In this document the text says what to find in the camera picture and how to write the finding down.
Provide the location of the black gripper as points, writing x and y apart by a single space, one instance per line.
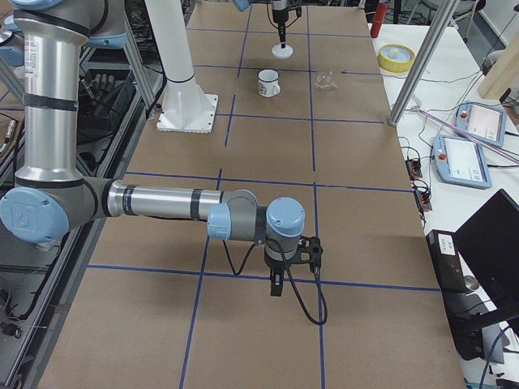
280 17
276 267

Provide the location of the clear glass funnel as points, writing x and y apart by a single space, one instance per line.
323 81

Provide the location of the white enamel mug blue rim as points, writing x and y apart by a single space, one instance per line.
268 83

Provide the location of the red cylinder tube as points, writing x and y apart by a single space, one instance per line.
378 20

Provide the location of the yellow tape roll with dish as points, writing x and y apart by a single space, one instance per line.
396 58

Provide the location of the white hook clamp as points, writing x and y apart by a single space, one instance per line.
414 105

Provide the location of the black box device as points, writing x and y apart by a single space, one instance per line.
446 261

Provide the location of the orange black connector board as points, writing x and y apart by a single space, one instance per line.
413 164

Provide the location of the black monitor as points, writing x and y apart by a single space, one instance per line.
488 243

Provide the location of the near blue teach pendant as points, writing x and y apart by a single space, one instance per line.
460 162

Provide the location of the blue teach pendant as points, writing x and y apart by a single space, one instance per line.
460 162
482 121

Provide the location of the far blue teach pendant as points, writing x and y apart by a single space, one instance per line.
482 121

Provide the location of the wooden beam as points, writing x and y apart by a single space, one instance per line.
502 74

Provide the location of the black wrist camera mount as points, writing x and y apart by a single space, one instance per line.
296 6
309 252

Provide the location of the white pedestal column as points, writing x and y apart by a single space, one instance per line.
185 107

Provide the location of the aluminium frame post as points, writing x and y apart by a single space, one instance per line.
427 48

